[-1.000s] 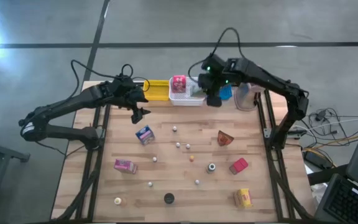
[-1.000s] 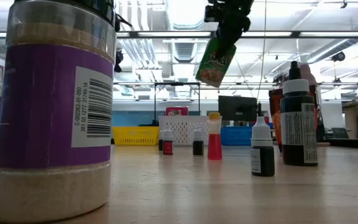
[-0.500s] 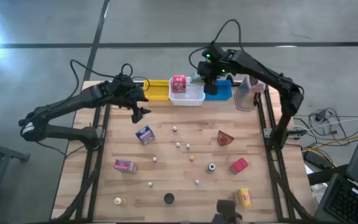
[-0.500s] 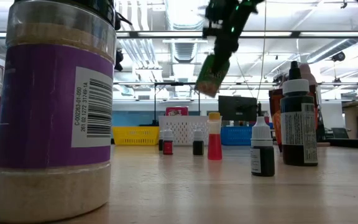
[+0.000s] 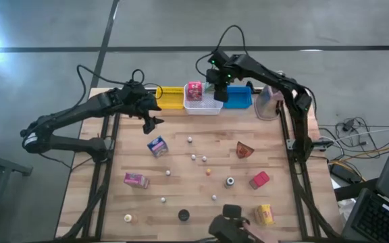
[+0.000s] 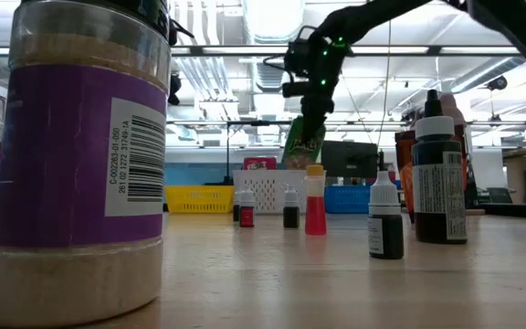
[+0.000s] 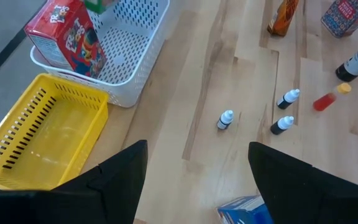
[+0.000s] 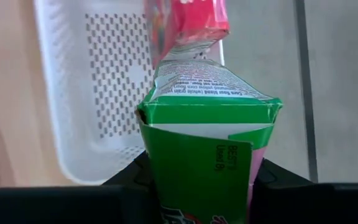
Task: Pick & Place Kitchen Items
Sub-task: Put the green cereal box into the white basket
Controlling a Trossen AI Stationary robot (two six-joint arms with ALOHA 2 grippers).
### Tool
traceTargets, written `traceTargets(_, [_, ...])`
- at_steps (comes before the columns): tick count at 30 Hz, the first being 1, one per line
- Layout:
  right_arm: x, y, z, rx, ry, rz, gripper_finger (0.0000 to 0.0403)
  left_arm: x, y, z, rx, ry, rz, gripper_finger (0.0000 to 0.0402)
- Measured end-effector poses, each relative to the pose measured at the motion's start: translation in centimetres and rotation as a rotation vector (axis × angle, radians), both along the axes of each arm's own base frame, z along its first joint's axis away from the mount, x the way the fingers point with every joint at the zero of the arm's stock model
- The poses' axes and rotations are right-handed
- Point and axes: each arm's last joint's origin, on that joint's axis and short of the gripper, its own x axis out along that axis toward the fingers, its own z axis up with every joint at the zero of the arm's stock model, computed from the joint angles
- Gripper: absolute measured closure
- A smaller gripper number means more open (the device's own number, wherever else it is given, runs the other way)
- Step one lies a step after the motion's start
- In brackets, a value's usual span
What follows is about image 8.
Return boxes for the red cereal box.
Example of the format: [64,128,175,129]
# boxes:
[143,0,231,68]

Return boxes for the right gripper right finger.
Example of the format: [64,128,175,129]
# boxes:
[247,158,358,224]

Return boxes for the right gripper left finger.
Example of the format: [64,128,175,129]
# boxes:
[0,151,162,224]

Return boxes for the green cereal box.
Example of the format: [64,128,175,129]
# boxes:
[135,58,284,224]

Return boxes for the white plastic basket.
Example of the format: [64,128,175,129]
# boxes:
[32,0,225,186]

